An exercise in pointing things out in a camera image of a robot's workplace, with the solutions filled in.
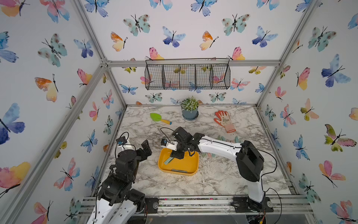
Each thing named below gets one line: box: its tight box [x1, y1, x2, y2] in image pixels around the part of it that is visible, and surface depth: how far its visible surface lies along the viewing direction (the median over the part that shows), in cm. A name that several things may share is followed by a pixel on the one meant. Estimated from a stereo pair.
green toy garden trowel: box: [150, 112, 173, 126], surface depth 117 cm
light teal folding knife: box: [164, 156, 174, 165], surface depth 91 cm
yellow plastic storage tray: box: [157, 147, 200, 176], surface depth 90 cm
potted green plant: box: [180, 95, 200, 121], surface depth 103 cm
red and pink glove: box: [213, 110, 236, 133], surface depth 111 cm
